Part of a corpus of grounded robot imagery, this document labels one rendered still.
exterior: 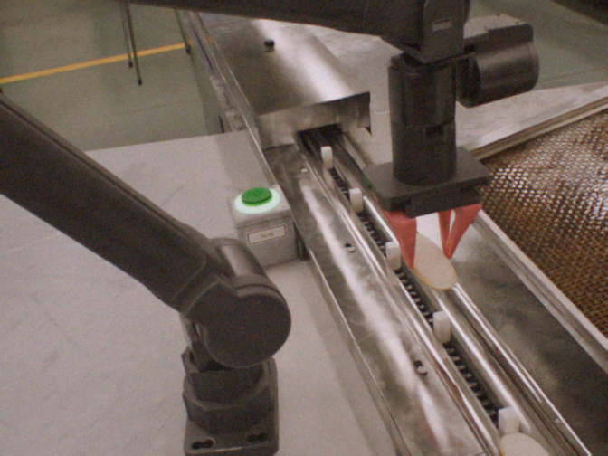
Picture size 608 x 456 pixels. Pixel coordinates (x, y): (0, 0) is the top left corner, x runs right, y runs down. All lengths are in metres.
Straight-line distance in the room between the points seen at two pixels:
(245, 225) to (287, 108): 0.28
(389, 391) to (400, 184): 0.19
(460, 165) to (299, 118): 0.48
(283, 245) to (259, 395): 0.28
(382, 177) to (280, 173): 0.40
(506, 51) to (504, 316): 0.30
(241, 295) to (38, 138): 0.20
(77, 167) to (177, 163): 0.70
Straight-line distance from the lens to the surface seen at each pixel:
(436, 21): 0.61
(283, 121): 1.14
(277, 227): 0.92
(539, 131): 1.01
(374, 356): 0.73
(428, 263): 0.73
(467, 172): 0.69
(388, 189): 0.67
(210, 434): 0.73
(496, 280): 0.89
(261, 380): 0.72
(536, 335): 0.82
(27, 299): 1.02
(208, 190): 1.15
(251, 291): 0.62
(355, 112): 1.16
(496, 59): 0.67
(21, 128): 0.56
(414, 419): 0.67
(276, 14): 0.57
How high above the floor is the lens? 1.35
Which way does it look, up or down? 32 degrees down
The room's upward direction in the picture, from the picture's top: 8 degrees counter-clockwise
